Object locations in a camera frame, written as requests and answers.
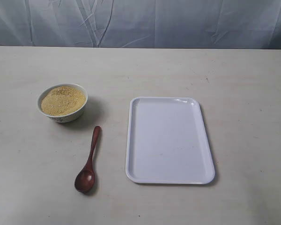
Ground brown wooden spoon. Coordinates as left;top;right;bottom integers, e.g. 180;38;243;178
74;126;101;193

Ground yellow millet grain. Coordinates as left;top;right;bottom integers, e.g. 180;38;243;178
41;86;86;116

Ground white plastic tray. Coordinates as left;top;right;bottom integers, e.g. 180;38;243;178
126;97;215;185

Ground white ceramic bowl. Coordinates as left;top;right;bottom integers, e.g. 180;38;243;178
37;83;88;123

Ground grey backdrop curtain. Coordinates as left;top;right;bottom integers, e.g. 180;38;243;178
0;0;281;49

